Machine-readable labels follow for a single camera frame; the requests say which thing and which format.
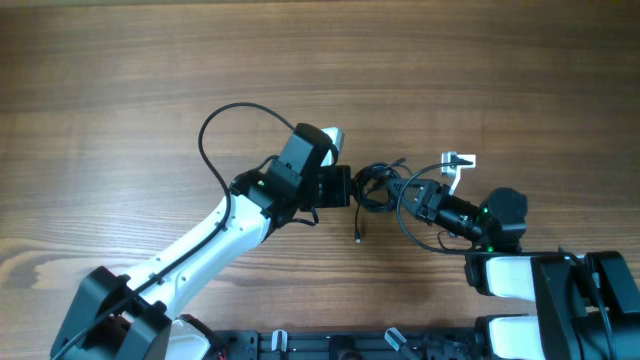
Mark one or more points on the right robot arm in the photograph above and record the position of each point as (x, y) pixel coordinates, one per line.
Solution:
(587, 305)

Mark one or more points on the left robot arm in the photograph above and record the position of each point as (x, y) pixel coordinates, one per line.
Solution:
(136, 315)

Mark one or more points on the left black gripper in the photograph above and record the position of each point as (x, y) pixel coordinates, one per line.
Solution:
(341, 185)

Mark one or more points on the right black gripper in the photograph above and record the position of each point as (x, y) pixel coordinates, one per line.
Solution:
(432, 188)

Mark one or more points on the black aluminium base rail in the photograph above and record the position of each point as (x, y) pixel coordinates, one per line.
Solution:
(430, 344)

